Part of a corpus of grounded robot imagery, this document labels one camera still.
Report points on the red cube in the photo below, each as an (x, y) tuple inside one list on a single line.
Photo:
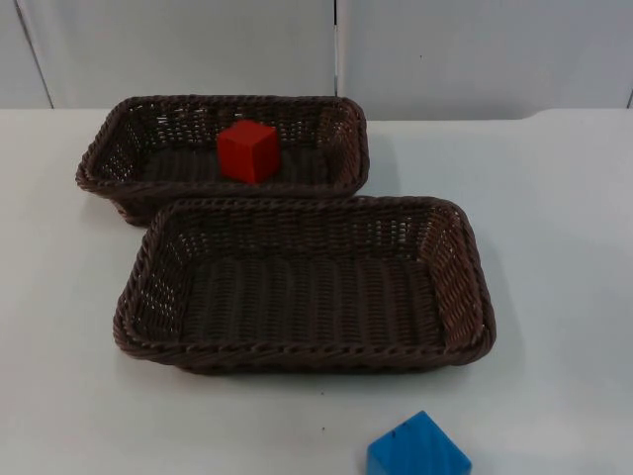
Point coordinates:
[(245, 153)]

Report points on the dark brown wicker basket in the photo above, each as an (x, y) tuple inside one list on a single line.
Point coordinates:
[(148, 143), (306, 297)]

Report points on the blue cube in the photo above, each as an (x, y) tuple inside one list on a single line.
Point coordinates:
[(420, 447)]

